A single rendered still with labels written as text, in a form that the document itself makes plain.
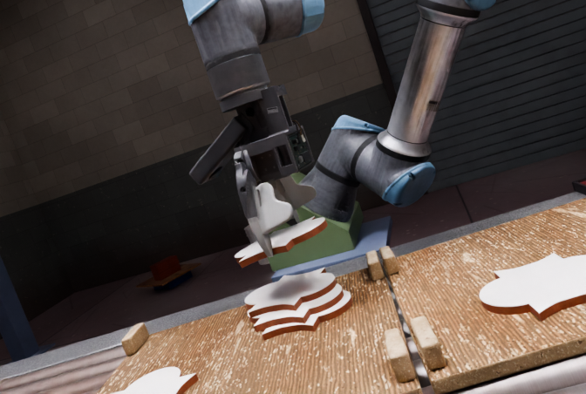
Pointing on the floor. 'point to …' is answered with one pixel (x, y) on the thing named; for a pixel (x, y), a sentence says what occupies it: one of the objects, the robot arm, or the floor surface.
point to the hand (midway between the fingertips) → (279, 238)
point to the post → (16, 322)
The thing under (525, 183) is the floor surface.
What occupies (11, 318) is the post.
